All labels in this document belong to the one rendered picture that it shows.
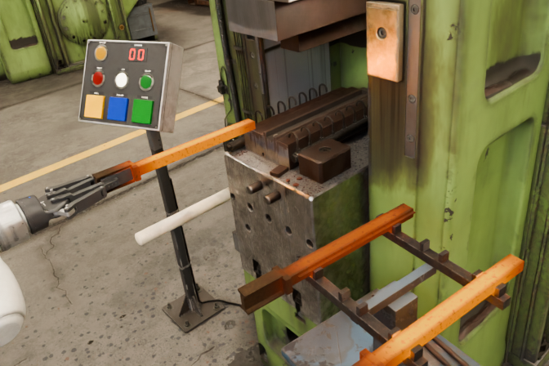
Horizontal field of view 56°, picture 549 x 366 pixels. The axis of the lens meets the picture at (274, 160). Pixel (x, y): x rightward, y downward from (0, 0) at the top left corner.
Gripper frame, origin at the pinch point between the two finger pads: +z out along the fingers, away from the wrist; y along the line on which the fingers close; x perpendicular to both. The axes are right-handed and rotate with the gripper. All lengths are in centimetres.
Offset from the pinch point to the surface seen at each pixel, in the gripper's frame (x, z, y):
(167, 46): 12, 41, -43
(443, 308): -11, 24, 68
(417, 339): -10, 16, 69
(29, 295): -106, -17, -124
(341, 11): 22, 66, 8
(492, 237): -48, 91, 43
